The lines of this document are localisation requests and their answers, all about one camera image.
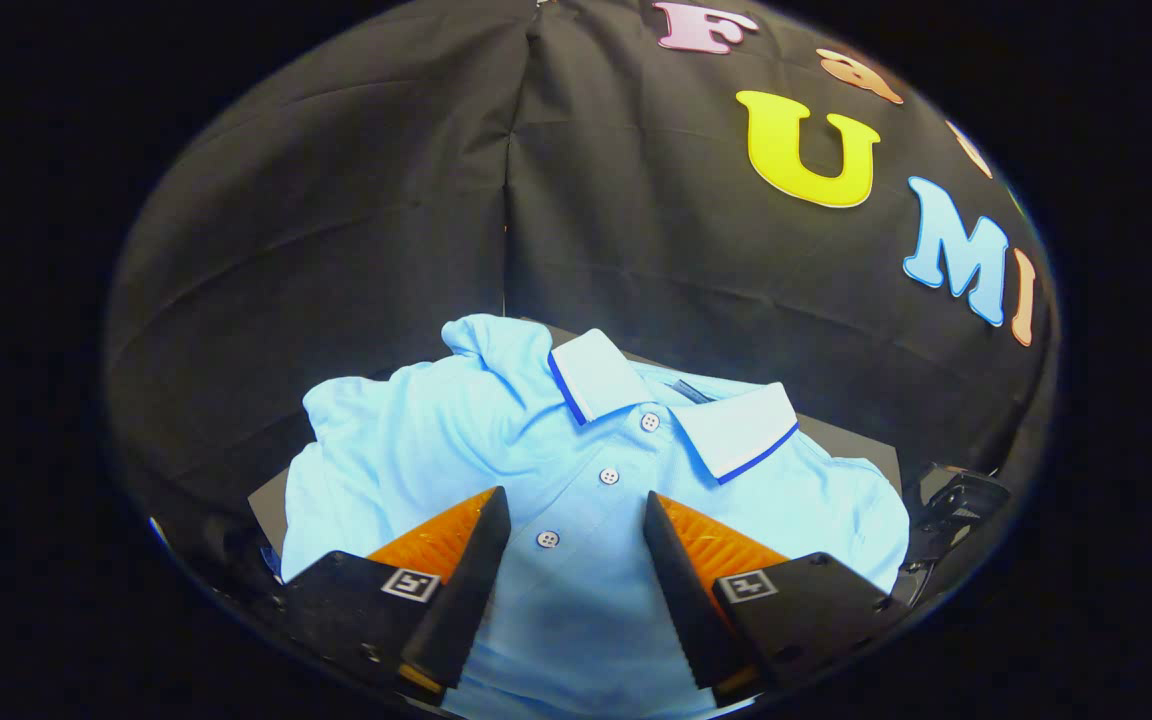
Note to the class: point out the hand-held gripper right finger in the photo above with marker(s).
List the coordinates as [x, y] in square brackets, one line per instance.
[686, 590]

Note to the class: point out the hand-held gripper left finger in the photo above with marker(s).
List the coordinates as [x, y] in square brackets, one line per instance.
[461, 590]

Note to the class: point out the light blue polo shirt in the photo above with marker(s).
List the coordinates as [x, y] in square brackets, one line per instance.
[576, 600]

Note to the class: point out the tinted washing machine lid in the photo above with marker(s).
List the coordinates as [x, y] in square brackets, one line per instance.
[956, 500]

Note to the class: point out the dark grey cabinet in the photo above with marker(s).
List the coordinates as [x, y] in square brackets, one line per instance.
[851, 445]

